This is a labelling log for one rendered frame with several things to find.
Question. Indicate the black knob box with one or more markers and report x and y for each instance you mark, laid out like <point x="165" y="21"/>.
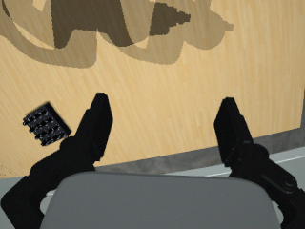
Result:
<point x="57" y="126"/>

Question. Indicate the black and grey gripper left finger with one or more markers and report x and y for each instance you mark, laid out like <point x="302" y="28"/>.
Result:
<point x="77" y="153"/>

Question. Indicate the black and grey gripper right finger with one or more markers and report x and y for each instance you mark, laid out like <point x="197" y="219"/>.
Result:
<point x="251" y="162"/>

